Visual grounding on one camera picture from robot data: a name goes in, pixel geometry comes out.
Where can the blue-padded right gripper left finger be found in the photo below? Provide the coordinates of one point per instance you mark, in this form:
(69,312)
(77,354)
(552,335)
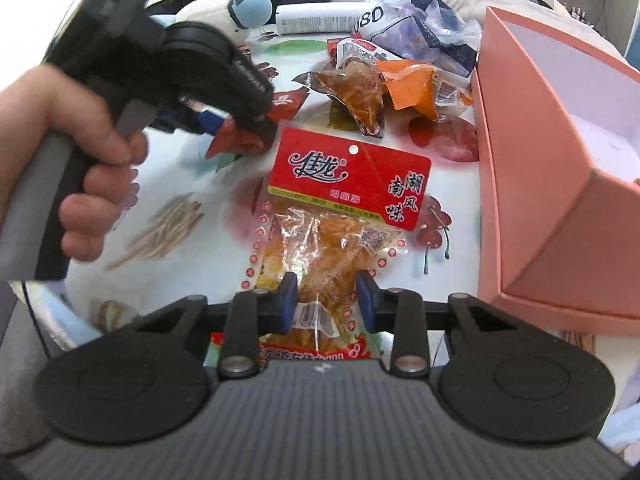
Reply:
(251,315)

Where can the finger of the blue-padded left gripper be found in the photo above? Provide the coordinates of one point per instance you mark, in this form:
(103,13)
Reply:
(210,121)

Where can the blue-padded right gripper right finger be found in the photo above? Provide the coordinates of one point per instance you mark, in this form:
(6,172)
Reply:
(401,313)

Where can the red header tofu snack packet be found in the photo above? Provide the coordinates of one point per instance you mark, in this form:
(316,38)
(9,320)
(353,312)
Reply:
(331,207)

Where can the brown clear meat snack packet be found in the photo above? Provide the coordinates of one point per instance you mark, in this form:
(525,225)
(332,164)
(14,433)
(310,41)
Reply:
(358,86)

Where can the white red snack pouch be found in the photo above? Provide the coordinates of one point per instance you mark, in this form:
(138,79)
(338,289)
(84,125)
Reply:
(356,49)

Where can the orange snack packet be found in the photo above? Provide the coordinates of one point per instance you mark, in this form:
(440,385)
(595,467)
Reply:
(423,87)

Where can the small red foil snack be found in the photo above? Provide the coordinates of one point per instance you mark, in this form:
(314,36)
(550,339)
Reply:
(331,46)

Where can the person's left hand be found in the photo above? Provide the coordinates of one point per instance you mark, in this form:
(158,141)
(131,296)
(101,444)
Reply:
(44,99)

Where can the fruit print tablecloth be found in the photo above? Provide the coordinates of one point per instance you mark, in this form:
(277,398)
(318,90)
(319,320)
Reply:
(192,229)

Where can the white blue plush duck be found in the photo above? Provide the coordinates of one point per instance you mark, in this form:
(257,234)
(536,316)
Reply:
(235,18)

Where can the white cylindrical tube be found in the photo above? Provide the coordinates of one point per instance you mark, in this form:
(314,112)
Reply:
(318,17)

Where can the crumpled clear plastic bag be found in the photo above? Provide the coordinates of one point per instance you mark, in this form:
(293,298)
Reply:
(423,30)

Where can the pink cardboard box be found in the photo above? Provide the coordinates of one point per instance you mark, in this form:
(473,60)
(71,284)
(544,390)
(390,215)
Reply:
(558,128)

